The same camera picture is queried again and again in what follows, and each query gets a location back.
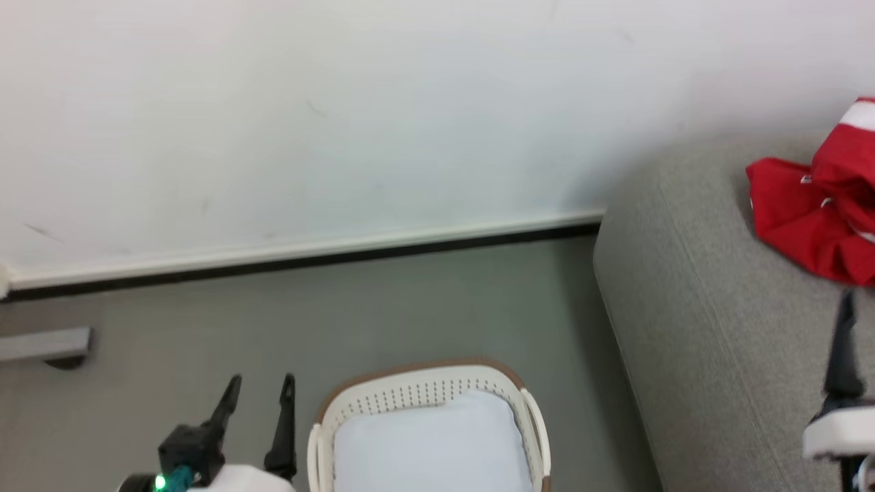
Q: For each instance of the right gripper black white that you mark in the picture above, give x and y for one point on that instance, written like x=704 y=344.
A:
x=841 y=434

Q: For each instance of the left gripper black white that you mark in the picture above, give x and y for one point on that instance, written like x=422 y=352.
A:
x=195 y=454

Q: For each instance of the red and white garment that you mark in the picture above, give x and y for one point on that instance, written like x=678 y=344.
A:
x=806 y=225

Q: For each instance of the grey fabric sofa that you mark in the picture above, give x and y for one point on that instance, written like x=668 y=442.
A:
x=718 y=342

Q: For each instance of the white plastic laundry basket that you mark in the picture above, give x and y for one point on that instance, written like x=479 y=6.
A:
x=410 y=389

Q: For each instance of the white and black baseboard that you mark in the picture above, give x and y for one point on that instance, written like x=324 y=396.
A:
x=273 y=254

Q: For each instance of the pale blue cloth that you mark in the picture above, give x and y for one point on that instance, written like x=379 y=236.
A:
x=431 y=451

